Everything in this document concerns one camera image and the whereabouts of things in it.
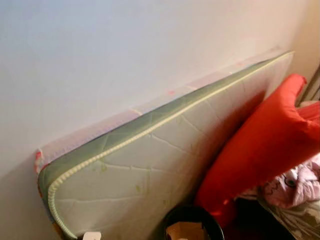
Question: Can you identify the grey pleated curtain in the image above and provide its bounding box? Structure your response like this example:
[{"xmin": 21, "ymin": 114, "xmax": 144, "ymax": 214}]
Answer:
[{"xmin": 299, "ymin": 65, "xmax": 320, "ymax": 107}]

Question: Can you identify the long red pillow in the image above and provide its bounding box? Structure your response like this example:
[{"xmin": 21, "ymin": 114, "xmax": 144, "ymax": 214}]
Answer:
[{"xmin": 195, "ymin": 73, "xmax": 320, "ymax": 228}]

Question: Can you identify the pink cartoon print quilt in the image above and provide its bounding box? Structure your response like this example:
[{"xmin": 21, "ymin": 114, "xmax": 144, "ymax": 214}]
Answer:
[{"xmin": 260, "ymin": 154, "xmax": 320, "ymax": 210}]

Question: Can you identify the black round bin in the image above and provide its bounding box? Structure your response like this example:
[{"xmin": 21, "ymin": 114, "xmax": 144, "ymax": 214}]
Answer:
[{"xmin": 164, "ymin": 205, "xmax": 225, "ymax": 240}]

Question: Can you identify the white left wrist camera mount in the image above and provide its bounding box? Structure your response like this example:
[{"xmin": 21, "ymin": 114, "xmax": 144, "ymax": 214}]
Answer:
[{"xmin": 82, "ymin": 231, "xmax": 102, "ymax": 240}]

